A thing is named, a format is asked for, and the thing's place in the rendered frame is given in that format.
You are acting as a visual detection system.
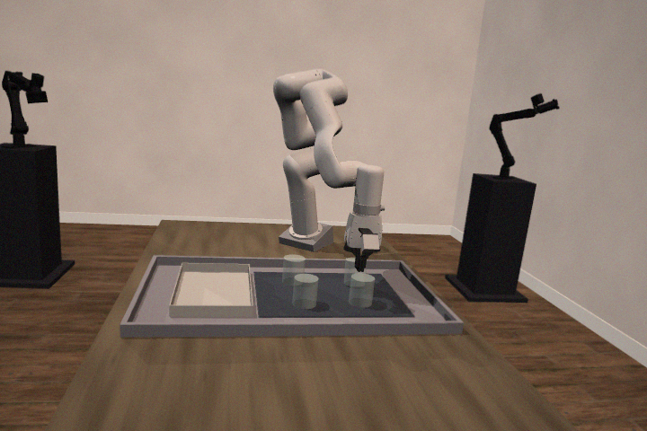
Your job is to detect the clear glass jar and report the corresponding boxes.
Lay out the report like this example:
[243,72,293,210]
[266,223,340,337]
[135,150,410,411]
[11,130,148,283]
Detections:
[349,273,375,308]
[344,258,367,286]
[282,254,306,286]
[292,274,319,309]

